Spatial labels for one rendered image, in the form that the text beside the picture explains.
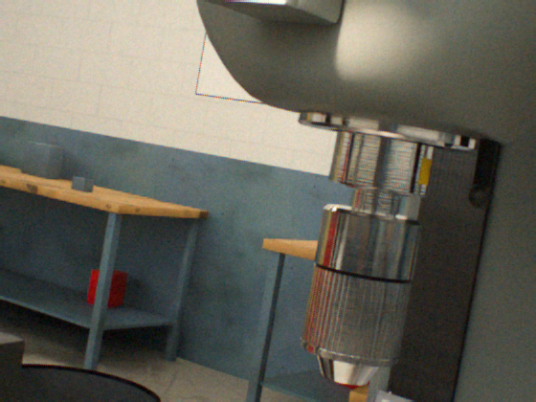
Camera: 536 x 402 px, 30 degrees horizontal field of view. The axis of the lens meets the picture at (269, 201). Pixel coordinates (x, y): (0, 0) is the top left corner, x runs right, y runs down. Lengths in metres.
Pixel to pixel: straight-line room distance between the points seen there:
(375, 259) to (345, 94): 0.09
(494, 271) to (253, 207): 4.78
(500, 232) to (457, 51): 0.47
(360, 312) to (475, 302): 0.40
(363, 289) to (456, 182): 0.41
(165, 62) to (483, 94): 5.73
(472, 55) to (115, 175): 5.90
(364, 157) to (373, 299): 0.06
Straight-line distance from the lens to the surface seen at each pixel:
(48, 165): 6.22
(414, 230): 0.46
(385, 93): 0.39
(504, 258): 0.84
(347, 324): 0.45
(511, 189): 0.84
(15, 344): 0.74
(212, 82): 5.86
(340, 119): 0.44
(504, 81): 0.41
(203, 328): 5.81
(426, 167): 0.46
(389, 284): 0.46
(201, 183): 5.82
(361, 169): 0.45
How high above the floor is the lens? 1.29
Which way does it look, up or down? 3 degrees down
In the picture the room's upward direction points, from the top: 10 degrees clockwise
